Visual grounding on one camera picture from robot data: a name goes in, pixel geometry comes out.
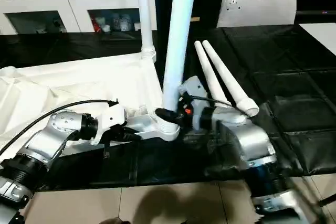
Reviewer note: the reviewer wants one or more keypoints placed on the black stand leg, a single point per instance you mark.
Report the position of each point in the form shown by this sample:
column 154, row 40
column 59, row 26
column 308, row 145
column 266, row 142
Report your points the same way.
column 328, row 200

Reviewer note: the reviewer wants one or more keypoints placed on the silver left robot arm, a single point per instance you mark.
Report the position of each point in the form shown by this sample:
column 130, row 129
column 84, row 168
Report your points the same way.
column 44, row 140

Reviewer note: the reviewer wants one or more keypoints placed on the white plastic chair shell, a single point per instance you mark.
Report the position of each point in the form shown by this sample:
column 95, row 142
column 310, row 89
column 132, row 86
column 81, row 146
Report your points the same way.
column 257, row 6

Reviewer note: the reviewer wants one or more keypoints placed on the white plastic table top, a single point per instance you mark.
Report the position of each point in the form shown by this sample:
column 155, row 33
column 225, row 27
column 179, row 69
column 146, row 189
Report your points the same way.
column 78, row 82

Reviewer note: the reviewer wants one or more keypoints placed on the small white jar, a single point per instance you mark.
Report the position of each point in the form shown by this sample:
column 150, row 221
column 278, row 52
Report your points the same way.
column 137, row 26
column 105, row 27

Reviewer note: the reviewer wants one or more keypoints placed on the white side table board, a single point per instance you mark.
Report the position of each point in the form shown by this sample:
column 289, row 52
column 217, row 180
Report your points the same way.
column 320, row 37

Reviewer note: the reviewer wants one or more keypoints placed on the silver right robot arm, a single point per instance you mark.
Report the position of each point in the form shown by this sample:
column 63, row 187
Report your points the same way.
column 249, row 140

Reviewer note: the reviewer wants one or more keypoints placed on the small yellow label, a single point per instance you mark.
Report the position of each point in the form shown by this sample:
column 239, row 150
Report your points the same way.
column 194, row 19

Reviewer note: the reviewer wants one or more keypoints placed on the white cabinet with glass doors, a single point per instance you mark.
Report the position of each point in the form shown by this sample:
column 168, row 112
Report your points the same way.
column 52, row 1

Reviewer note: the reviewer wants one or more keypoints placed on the white plastic table leg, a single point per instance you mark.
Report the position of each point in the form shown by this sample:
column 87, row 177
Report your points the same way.
column 213, row 77
column 178, row 37
column 228, row 77
column 145, row 24

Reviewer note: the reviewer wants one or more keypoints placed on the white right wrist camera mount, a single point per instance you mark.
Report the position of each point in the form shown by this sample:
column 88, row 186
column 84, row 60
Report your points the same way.
column 194, row 85

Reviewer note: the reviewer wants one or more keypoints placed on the red packet in cabinet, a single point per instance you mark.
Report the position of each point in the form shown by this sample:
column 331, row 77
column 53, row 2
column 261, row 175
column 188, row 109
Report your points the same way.
column 96, row 23

